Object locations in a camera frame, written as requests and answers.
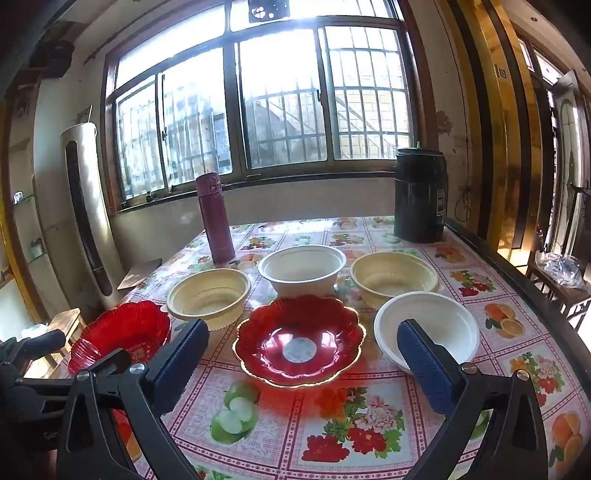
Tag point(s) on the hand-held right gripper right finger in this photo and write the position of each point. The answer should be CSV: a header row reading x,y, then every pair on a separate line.
x,y
425,364

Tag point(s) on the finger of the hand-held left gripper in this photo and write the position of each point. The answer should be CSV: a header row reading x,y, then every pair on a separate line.
x,y
106,362
41,344

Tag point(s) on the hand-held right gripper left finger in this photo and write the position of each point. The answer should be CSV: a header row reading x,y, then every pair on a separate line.
x,y
178,364

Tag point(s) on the cream ribbed plastic bowl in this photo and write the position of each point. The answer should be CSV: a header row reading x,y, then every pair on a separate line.
x,y
392,277
207,295

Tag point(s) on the wooden stool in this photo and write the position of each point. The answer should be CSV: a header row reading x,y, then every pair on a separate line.
x,y
64,323

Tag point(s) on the shallow white foam bowl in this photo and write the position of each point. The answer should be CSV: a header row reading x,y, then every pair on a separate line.
x,y
438,314

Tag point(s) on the small green tin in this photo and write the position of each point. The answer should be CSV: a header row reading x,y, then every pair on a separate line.
x,y
38,248

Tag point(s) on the floral fruit print tablecloth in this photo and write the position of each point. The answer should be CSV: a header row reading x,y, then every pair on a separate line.
x,y
295,415

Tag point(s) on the dark wooden chair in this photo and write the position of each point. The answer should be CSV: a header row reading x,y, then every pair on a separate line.
x,y
554,295

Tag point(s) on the deep white foam bowl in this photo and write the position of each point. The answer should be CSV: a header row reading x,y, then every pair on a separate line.
x,y
300,281

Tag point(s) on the small white gadget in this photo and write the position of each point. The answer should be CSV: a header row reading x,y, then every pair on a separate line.
x,y
18,197

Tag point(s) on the purple thermos bottle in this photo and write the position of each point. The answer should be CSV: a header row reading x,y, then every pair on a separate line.
x,y
214,217

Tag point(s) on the black electric cooker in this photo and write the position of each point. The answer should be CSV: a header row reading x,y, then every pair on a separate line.
x,y
418,198

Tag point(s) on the clear plastic bag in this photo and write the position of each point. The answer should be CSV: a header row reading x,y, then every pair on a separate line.
x,y
565,272

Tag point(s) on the white tower air conditioner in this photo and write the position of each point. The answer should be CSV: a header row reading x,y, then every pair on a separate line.
x,y
99,184

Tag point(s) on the barred window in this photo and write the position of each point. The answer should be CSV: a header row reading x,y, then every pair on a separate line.
x,y
286,101

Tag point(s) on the window exhaust fan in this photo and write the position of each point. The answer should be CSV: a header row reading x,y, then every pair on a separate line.
x,y
268,10

